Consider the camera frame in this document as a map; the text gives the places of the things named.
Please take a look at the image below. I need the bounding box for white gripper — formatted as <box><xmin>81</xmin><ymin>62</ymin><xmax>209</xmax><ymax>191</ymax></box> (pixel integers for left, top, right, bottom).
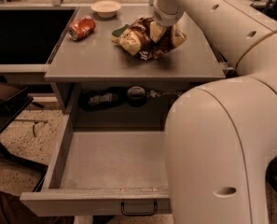
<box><xmin>150</xmin><ymin>0</ymin><xmax>187</xmax><ymax>45</ymax></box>

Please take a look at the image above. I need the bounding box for brown chip bag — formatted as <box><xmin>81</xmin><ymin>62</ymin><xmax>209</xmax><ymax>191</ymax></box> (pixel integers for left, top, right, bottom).
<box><xmin>111</xmin><ymin>17</ymin><xmax>181</xmax><ymax>61</ymax></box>

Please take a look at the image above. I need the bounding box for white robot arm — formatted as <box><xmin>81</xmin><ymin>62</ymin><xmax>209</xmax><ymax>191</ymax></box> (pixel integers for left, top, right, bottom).
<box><xmin>154</xmin><ymin>0</ymin><xmax>277</xmax><ymax>224</ymax></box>

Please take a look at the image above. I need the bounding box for grey counter cabinet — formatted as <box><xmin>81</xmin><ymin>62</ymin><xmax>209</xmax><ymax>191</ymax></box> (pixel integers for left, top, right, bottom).
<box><xmin>45</xmin><ymin>5</ymin><xmax>225</xmax><ymax>130</ymax></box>

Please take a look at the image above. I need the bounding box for grey open drawer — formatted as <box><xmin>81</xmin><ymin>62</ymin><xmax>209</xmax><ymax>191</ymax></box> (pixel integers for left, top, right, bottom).
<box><xmin>21</xmin><ymin>115</ymin><xmax>172</xmax><ymax>217</ymax></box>

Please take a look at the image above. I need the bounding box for green and yellow sponge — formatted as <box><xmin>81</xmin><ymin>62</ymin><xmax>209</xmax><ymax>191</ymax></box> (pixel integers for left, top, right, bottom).
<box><xmin>112</xmin><ymin>24</ymin><xmax>129</xmax><ymax>37</ymax></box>

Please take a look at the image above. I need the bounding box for white bowl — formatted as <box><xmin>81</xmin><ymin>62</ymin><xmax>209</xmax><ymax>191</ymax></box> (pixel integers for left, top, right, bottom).
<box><xmin>90</xmin><ymin>0</ymin><xmax>121</xmax><ymax>19</ymax></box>

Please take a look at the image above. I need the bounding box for black tape roll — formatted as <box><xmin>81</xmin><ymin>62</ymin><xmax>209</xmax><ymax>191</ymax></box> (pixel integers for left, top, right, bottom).
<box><xmin>126</xmin><ymin>86</ymin><xmax>146</xmax><ymax>107</ymax></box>

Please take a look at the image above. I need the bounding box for crushed red soda can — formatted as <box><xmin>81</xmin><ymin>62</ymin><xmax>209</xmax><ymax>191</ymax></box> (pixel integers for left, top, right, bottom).
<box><xmin>68</xmin><ymin>15</ymin><xmax>95</xmax><ymax>40</ymax></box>

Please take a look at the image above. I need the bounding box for black drawer handle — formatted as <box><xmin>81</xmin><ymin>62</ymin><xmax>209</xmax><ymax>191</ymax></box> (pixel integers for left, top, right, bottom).
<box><xmin>120</xmin><ymin>202</ymin><xmax>158</xmax><ymax>217</ymax></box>

